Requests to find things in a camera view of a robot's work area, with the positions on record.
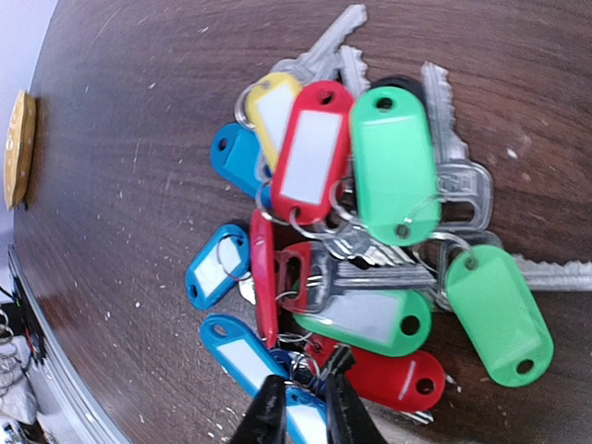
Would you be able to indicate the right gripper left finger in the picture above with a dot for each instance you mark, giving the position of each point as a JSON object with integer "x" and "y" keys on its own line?
{"x": 265, "y": 421}

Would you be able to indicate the yellow dotted plate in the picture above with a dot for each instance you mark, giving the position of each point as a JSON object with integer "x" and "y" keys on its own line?
{"x": 19, "y": 149}

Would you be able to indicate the pile of tagged keys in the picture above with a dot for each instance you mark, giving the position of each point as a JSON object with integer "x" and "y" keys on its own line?
{"x": 370, "y": 216}

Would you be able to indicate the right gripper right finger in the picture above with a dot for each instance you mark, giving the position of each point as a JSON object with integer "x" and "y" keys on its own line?
{"x": 348, "y": 421}

